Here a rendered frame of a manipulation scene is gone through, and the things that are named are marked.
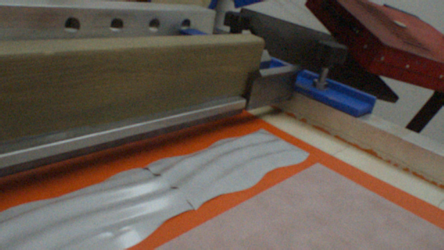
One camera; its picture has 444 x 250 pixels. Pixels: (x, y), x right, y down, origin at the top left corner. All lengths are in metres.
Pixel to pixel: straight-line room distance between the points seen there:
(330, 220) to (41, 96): 0.25
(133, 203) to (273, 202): 0.12
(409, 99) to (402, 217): 1.93
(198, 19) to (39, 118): 0.44
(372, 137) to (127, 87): 0.29
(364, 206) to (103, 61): 0.26
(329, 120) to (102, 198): 0.31
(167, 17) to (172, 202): 0.40
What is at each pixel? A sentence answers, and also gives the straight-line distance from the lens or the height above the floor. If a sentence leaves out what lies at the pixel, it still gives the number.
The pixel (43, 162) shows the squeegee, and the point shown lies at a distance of 0.34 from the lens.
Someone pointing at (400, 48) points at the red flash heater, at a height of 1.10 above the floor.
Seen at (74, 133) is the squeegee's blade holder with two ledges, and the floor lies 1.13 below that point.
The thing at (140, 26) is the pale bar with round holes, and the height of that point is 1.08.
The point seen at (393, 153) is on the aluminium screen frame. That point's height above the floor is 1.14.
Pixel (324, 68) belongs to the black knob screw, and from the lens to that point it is 0.52.
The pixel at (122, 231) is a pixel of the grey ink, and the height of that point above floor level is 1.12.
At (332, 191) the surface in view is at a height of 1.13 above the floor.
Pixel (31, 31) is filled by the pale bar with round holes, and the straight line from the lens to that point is 0.54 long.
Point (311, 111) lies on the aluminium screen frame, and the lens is 0.52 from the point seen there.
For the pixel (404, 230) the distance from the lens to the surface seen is 0.38.
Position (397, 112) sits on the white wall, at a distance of 2.34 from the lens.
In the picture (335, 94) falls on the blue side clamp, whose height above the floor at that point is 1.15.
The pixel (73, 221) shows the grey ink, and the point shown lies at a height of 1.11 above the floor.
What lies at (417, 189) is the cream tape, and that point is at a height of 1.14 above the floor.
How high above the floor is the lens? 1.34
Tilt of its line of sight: 33 degrees down
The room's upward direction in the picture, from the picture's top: 26 degrees clockwise
